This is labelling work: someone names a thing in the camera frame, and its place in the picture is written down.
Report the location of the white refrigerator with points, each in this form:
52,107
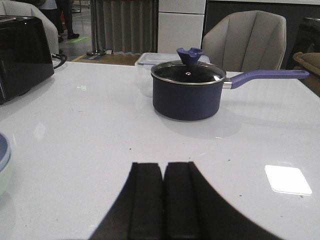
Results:
180,24

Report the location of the black and steel toaster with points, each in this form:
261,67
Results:
25,58

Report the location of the blue bowl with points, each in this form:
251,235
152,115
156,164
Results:
5,151

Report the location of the glass lid with blue knob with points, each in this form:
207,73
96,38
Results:
188,70

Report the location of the person standing in background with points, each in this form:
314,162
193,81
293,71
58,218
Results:
53,10

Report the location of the tan cushion at right edge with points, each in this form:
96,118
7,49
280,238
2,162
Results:
309,62

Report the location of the clear plastic food container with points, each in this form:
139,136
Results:
144,64

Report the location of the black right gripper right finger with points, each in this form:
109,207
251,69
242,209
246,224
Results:
194,210

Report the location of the metal stanchion post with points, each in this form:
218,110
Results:
95,47

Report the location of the green bowl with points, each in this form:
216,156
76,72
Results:
5,176

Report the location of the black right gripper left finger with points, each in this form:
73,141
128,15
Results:
137,213

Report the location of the dark blue saucepan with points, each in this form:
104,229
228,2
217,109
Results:
199,102

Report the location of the beige chair on right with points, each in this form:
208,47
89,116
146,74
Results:
247,40

